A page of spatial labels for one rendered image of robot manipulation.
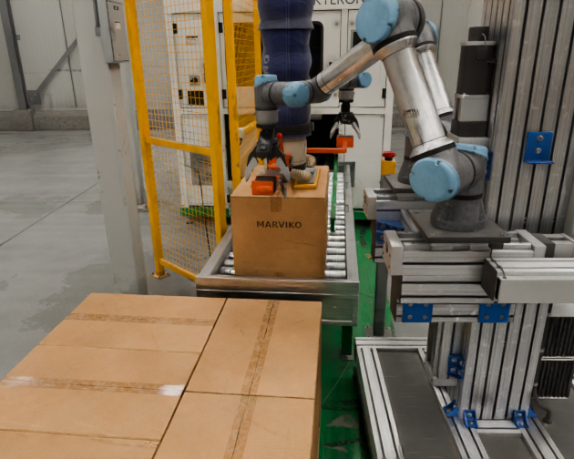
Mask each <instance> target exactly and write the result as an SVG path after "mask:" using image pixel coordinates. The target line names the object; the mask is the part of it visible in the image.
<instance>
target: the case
mask: <svg viewBox="0 0 574 459"><path fill-rule="evenodd" d="M262 167H267V165H257V166H256V167H255V168H254V169H253V172H252V173H251V175H250V178H249V179H248V181H247V182H246V181H245V178H244V179H243V180H242V181H241V183H240V184H239V186H238V187H237V188H236V189H235V190H234V191H233V192H232V194H231V195H230V200H231V232H232V248H233V265H234V275H235V276H262V277H289V278H316V279H324V278H325V264H326V251H327V238H328V188H329V166H314V167H315V168H320V169H321V173H320V177H319V180H318V184H317V188H316V189H294V188H293V185H294V183H295V180H296V178H292V180H290V182H288V181H287V180H286V183H285V186H286V188H287V199H285V198H284V196H283V194H282V191H281V185H280V186H277V190H276V191H275V193H274V195H273V196H253V195H252V191H251V182H252V181H253V180H255V178H256V173H257V171H258V170H261V169H262Z"/></svg>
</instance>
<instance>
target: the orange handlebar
mask: <svg viewBox="0 0 574 459"><path fill-rule="evenodd" d="M306 152H307V153H346V152H347V141H346V140H344V141H343V148H307V149H306ZM276 168H278V167H277V166H276V164H275V163H272V164H271V165H269V166H268V169H276ZM278 169H280V168H278ZM256 190H257V191H259V192H270V191H272V186H257V187H256Z"/></svg>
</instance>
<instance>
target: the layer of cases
mask: <svg viewBox="0 0 574 459"><path fill-rule="evenodd" d="M321 369H322V302H321V301H277V300H254V299H230V298H228V299H226V298H206V297H182V296H159V295H135V294H111V293H91V294H90V295H89V296H88V297H86V298H85V299H84V300H83V301H82V302H81V303H80V304H79V305H78V306H77V307H76V308H75V309H74V310H73V311H72V312H71V313H70V314H69V315H68V316H67V317H66V318H65V319H64V320H63V321H61V322H60V323H59V324H58V325H57V326H56V327H55V329H54V330H52V331H51V332H50V333H49V334H48V335H47V336H46V337H45V339H44V340H42V341H41V342H40V343H39V344H38V345H37V346H36V347H35V348H34V349H33V350H32V351H31V352H30V353H29V354H28V355H27V356H26V357H25V358H24V359H23V360H22V361H21V362H20V363H19V364H18V365H17V366H16V367H15V368H13V369H12V370H11V371H10V372H9V373H8V374H7V375H6V376H5V377H4V378H3V379H2V380H1V381H0V459H316V456H317V441H318V425H319V410H320V394H321Z"/></svg>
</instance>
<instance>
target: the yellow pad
mask: <svg viewBox="0 0 574 459"><path fill-rule="evenodd" d="M320 173H321V169H320V168H315V171H314V174H311V175H312V177H311V181H310V182H303V181H302V180H301V179H296V180H295V183H294V185H293V188H294V189H316V188H317V184H318V180H319V177H320Z"/></svg>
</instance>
